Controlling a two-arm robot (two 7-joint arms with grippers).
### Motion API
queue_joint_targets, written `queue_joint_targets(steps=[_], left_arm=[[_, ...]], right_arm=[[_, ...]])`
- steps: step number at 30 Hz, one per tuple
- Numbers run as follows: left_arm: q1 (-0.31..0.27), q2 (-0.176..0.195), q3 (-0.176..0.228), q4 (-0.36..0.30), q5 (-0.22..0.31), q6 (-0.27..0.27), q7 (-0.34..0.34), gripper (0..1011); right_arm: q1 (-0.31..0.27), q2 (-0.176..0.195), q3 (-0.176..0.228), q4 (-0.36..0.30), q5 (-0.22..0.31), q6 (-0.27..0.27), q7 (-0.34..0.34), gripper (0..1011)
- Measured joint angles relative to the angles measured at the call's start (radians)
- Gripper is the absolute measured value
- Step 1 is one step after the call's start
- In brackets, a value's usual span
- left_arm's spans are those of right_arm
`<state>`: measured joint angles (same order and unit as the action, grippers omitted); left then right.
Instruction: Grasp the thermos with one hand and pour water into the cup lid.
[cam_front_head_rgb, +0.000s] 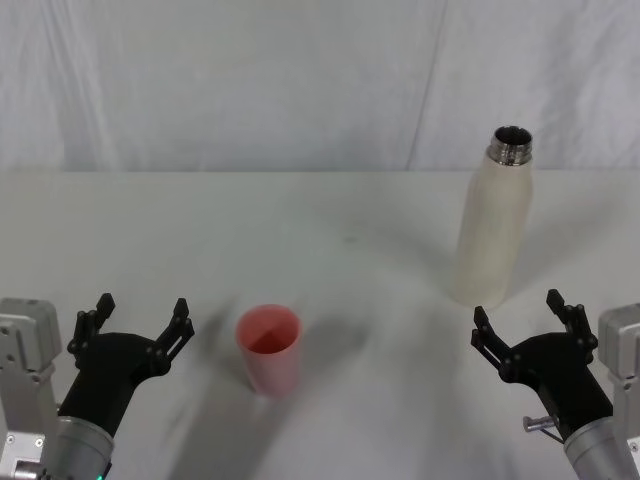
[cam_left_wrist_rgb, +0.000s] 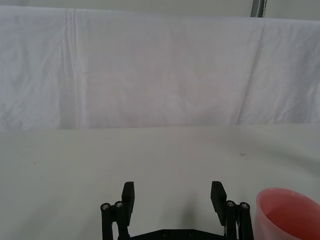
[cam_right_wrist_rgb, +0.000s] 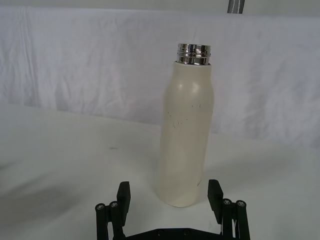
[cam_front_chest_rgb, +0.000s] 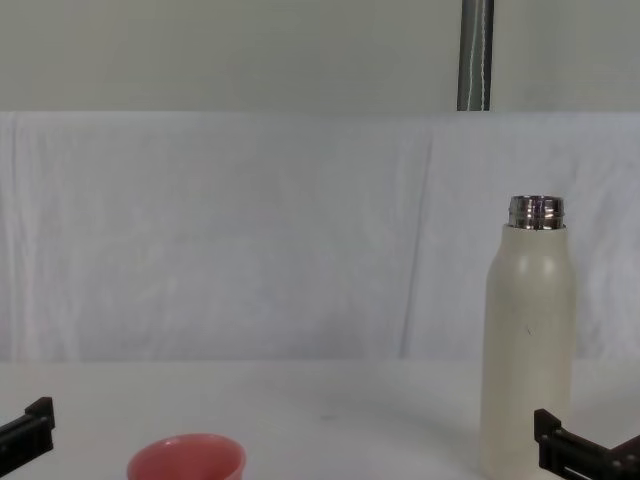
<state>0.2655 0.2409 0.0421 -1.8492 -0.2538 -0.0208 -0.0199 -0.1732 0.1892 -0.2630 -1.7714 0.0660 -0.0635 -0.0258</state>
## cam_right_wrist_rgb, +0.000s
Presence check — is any cream vacuum bottle steel neck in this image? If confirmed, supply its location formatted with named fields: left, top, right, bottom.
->
left=156, top=42, right=217, bottom=208

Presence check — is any white curtain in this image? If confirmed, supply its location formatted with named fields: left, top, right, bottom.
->
left=0, top=4, right=320, bottom=151

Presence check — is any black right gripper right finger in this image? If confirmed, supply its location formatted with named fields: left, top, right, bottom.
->
left=207, top=179, right=250, bottom=240

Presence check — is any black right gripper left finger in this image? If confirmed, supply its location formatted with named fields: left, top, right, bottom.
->
left=94, top=180, right=132, bottom=240

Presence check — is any grey striped post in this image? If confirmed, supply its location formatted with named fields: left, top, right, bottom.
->
left=226, top=0, right=245, bottom=14

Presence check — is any white table cloth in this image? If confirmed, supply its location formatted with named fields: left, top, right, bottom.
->
left=0, top=101, right=320, bottom=240

